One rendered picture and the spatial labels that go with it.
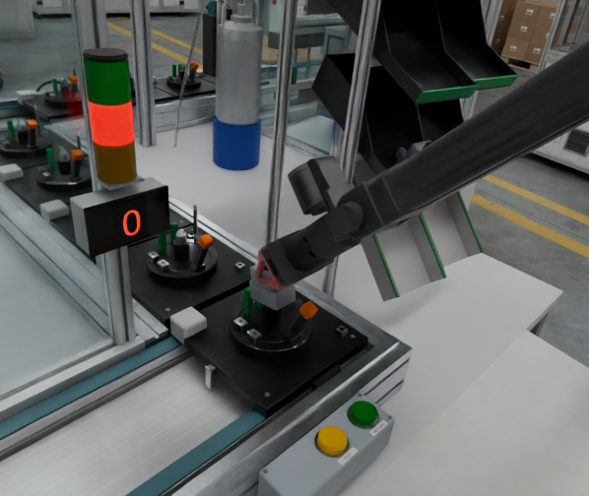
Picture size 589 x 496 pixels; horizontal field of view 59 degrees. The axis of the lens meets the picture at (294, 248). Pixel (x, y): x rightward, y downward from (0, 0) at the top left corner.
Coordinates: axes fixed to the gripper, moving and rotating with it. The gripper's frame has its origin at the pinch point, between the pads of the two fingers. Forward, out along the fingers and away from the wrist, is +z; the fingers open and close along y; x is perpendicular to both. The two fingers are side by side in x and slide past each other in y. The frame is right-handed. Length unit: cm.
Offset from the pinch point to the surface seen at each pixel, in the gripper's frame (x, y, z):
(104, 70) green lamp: -27.6, 20.1, -17.5
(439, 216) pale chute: 4.7, -45.5, -0.6
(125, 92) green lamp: -25.6, 17.9, -15.7
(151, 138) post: -65, -44, 88
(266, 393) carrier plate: 15.7, 9.9, 1.1
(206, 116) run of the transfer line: -73, -75, 95
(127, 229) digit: -13.2, 19.5, -2.6
